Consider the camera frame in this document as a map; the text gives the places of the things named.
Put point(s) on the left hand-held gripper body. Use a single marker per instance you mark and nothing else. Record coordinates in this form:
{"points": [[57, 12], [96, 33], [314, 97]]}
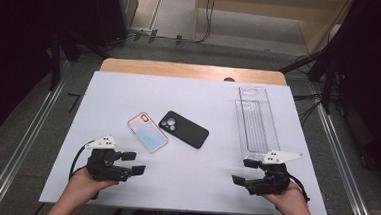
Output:
{"points": [[103, 165]]}

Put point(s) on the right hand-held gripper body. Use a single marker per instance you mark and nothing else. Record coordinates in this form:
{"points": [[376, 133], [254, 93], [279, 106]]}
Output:
{"points": [[274, 182]]}

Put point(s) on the iridescent phone case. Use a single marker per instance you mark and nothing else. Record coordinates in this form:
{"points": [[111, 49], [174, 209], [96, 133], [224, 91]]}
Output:
{"points": [[147, 132]]}

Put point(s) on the clear plastic tray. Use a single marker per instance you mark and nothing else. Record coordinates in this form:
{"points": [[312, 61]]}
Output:
{"points": [[256, 125]]}

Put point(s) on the black phone case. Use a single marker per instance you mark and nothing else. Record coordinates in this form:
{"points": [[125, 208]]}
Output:
{"points": [[185, 130]]}

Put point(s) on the person's right hand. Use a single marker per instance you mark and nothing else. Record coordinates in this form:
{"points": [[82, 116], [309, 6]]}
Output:
{"points": [[289, 200]]}

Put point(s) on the person's left hand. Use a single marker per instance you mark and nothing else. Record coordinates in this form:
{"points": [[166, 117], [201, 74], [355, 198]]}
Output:
{"points": [[85, 184]]}

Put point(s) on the black metal stand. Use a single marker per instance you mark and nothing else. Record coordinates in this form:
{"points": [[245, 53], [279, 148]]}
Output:
{"points": [[56, 62], [318, 58]]}

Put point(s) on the black curtain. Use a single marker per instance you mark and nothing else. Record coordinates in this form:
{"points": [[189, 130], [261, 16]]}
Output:
{"points": [[377, 82], [12, 43]]}

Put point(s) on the dark cabinet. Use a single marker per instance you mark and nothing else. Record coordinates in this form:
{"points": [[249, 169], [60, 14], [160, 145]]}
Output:
{"points": [[117, 9]]}

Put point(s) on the light wooden cabinet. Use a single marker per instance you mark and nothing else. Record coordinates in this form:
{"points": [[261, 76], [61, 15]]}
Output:
{"points": [[317, 15]]}

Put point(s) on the aluminium floor rail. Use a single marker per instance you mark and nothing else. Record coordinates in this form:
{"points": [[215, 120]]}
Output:
{"points": [[22, 144], [345, 170]]}

